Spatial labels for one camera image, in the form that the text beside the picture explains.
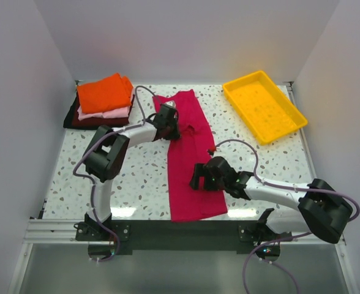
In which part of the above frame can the pink folded t shirt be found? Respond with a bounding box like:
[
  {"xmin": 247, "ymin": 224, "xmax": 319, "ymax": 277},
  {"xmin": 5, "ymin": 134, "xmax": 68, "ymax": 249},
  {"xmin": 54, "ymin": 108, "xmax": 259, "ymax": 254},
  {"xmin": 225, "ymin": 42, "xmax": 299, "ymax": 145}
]
[{"xmin": 77, "ymin": 105, "xmax": 132, "ymax": 121}]

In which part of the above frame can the black folded t shirt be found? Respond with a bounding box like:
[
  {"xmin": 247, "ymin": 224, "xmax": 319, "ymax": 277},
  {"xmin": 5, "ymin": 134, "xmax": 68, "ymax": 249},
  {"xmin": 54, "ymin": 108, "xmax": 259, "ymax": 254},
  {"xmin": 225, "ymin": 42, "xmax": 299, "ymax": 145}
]
[{"xmin": 62, "ymin": 97, "xmax": 130, "ymax": 133}]

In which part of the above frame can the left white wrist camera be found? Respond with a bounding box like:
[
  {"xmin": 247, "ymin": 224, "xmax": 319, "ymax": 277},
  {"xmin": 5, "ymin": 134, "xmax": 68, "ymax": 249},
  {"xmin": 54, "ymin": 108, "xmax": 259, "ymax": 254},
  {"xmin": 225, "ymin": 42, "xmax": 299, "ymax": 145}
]
[{"xmin": 165, "ymin": 100, "xmax": 176, "ymax": 109}]

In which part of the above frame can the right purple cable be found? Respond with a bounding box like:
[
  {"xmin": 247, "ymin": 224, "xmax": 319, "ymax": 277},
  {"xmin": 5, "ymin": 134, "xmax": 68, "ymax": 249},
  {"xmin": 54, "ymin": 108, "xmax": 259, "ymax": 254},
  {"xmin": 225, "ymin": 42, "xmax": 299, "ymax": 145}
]
[{"xmin": 207, "ymin": 139, "xmax": 360, "ymax": 294}]

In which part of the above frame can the yellow plastic tray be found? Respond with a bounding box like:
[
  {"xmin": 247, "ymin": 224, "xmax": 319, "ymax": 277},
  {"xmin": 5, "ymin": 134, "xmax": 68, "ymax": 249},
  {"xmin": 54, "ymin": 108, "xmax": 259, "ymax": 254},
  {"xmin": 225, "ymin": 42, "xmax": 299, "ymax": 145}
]
[{"xmin": 222, "ymin": 70, "xmax": 308, "ymax": 145}]

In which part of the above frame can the magenta t shirt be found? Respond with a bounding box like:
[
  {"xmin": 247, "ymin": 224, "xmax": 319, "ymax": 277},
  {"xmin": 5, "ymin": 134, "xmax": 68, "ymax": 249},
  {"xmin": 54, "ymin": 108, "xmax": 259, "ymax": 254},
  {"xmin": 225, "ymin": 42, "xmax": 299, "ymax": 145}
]
[{"xmin": 154, "ymin": 89, "xmax": 227, "ymax": 222}]

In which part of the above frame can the orange folded t shirt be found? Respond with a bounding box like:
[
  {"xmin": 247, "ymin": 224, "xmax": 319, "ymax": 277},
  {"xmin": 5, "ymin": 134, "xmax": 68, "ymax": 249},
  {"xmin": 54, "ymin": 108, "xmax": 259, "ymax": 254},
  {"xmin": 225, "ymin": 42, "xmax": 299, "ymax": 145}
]
[{"xmin": 77, "ymin": 73, "xmax": 133, "ymax": 114}]

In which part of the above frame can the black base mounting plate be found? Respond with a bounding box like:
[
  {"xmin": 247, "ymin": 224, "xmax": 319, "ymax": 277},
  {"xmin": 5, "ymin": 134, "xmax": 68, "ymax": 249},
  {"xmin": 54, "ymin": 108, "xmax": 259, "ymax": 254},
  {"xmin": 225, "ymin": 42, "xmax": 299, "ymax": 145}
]
[{"xmin": 74, "ymin": 219, "xmax": 290, "ymax": 257}]

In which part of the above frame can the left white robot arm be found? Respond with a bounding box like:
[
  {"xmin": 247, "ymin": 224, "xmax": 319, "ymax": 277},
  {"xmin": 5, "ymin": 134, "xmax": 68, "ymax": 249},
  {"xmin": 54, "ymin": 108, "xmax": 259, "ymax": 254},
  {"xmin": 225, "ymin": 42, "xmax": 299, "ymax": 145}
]
[{"xmin": 82, "ymin": 104, "xmax": 181, "ymax": 240}]

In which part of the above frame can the maroon folded t shirt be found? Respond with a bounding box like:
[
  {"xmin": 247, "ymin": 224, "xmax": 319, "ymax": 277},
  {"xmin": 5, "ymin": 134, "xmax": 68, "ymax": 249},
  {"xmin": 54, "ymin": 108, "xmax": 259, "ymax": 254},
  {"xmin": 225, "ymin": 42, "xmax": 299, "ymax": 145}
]
[{"xmin": 71, "ymin": 94, "xmax": 137, "ymax": 127}]

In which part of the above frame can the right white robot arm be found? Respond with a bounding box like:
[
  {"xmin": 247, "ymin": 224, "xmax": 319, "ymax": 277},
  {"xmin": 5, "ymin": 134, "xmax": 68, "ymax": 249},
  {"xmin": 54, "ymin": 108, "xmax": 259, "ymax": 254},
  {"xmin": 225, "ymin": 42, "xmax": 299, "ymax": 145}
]
[{"xmin": 190, "ymin": 156, "xmax": 353, "ymax": 244}]

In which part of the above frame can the aluminium frame rail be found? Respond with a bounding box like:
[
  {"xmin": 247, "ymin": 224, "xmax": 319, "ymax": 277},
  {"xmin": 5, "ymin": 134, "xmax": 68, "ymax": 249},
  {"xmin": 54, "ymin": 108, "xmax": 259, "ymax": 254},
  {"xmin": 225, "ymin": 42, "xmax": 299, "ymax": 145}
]
[{"xmin": 22, "ymin": 219, "xmax": 348, "ymax": 246}]

